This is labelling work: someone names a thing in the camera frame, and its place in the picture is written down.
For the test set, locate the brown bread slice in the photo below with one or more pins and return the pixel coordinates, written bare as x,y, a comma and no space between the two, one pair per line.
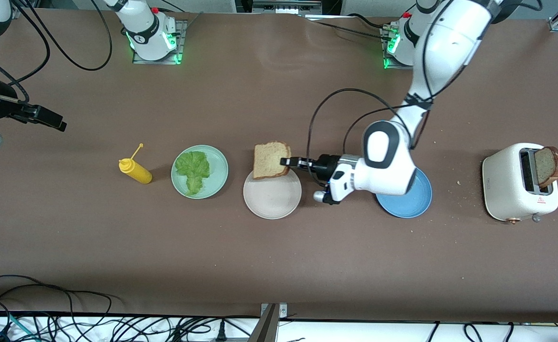
269,161
545,166

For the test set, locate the black power plug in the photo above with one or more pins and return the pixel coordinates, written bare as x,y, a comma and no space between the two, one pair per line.
220,331

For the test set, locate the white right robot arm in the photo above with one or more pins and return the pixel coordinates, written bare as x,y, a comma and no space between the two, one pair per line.
146,33

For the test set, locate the cream white toaster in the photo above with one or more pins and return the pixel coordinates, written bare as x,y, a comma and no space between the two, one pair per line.
502,185

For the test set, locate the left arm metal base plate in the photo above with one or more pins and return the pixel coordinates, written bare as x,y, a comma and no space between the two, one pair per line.
393,66

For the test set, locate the yellow mustard squeeze bottle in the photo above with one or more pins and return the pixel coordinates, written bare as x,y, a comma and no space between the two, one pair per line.
139,173

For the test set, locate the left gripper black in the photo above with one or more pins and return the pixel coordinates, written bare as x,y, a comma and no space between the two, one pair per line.
327,164

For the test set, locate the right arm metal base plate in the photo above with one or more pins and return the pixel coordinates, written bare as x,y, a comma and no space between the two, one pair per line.
180,38

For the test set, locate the aluminium beam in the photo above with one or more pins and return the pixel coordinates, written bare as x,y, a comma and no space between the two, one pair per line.
264,327

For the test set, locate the green lettuce leaf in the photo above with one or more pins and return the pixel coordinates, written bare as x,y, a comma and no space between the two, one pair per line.
193,166

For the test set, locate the light green plate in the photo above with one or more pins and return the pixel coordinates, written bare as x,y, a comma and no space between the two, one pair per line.
218,171

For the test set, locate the blue plate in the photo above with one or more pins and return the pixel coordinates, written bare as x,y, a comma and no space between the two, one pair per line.
419,204

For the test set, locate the silver metal device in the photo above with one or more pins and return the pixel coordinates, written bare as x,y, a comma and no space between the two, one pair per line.
286,5

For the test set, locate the beige plate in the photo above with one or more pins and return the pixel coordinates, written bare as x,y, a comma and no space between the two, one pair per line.
272,199

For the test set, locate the small metal bracket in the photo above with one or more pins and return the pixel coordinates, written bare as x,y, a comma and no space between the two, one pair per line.
283,309

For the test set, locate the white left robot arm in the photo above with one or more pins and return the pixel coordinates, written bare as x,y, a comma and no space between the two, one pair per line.
388,171

